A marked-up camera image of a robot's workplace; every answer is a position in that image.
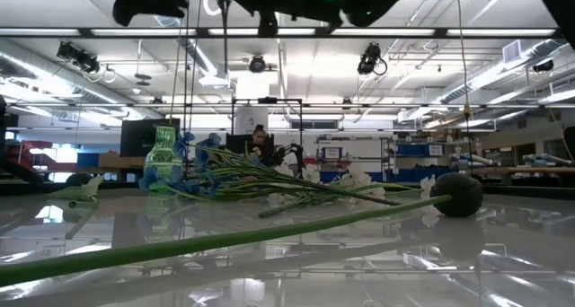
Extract black ceiling fixture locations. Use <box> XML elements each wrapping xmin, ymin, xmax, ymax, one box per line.
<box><xmin>532</xmin><ymin>58</ymin><xmax>556</xmax><ymax>74</ymax></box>

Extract person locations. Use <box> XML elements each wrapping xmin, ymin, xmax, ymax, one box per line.
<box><xmin>248</xmin><ymin>123</ymin><xmax>276</xmax><ymax>168</ymax></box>

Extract dark ball-headed long flower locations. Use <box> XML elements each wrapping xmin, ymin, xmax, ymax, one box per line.
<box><xmin>0</xmin><ymin>171</ymin><xmax>485</xmax><ymax>288</ymax></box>

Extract blue storage bin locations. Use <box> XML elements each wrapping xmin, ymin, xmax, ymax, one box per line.
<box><xmin>75</xmin><ymin>153</ymin><xmax>101</xmax><ymax>168</ymax></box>

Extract blue shelf bins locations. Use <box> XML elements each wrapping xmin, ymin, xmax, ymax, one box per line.
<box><xmin>397</xmin><ymin>144</ymin><xmax>446</xmax><ymax>158</ymax></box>

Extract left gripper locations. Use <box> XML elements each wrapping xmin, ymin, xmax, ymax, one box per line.
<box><xmin>106</xmin><ymin>0</ymin><xmax>190</xmax><ymax>28</ymax></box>

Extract white ceiling vent box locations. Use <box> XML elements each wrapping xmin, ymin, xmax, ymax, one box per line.
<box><xmin>501</xmin><ymin>39</ymin><xmax>522</xmax><ymax>65</ymax></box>

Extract wooden bench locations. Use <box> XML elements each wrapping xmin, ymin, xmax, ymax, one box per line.
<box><xmin>469</xmin><ymin>165</ymin><xmax>575</xmax><ymax>176</ymax></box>

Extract hanging black cable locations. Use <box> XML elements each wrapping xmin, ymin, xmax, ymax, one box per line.
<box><xmin>454</xmin><ymin>0</ymin><xmax>473</xmax><ymax>186</ymax></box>

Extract green glass vase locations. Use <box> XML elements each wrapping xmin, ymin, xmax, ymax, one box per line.
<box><xmin>143</xmin><ymin>124</ymin><xmax>184</xmax><ymax>194</ymax></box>

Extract row of blue bins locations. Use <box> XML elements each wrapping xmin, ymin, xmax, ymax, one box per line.
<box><xmin>319</xmin><ymin>166</ymin><xmax>455</xmax><ymax>185</ymax></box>

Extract blue artificial flower bunch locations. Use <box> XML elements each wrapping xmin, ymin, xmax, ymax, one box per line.
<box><xmin>137</xmin><ymin>131</ymin><xmax>402</xmax><ymax>208</ymax></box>

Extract cardboard box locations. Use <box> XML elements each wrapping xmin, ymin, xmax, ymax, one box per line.
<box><xmin>98</xmin><ymin>152</ymin><xmax>146</xmax><ymax>169</ymax></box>

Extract black stand frame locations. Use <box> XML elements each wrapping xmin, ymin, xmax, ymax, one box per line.
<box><xmin>231</xmin><ymin>98</ymin><xmax>305</xmax><ymax>185</ymax></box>

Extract black ceiling camera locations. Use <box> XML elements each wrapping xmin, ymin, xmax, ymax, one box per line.
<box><xmin>56</xmin><ymin>40</ymin><xmax>102</xmax><ymax>75</ymax></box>
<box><xmin>248</xmin><ymin>54</ymin><xmax>268</xmax><ymax>75</ymax></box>
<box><xmin>357</xmin><ymin>41</ymin><xmax>389</xmax><ymax>77</ymax></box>

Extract white hanging ring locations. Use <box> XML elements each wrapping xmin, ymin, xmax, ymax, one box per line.
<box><xmin>201</xmin><ymin>0</ymin><xmax>226</xmax><ymax>17</ymax></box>

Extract overhead frame light bar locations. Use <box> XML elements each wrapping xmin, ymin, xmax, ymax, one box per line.
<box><xmin>0</xmin><ymin>26</ymin><xmax>575</xmax><ymax>40</ymax></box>

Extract pale blue roll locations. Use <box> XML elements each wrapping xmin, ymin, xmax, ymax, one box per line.
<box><xmin>450</xmin><ymin>152</ymin><xmax>487</xmax><ymax>170</ymax></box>
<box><xmin>522</xmin><ymin>153</ymin><xmax>574</xmax><ymax>168</ymax></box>

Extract black table frame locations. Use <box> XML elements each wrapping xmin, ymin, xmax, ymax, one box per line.
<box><xmin>0</xmin><ymin>180</ymin><xmax>575</xmax><ymax>201</ymax></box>

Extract white artificial flower bunch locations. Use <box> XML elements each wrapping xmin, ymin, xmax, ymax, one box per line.
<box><xmin>264</xmin><ymin>161</ymin><xmax>438</xmax><ymax>209</ymax></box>

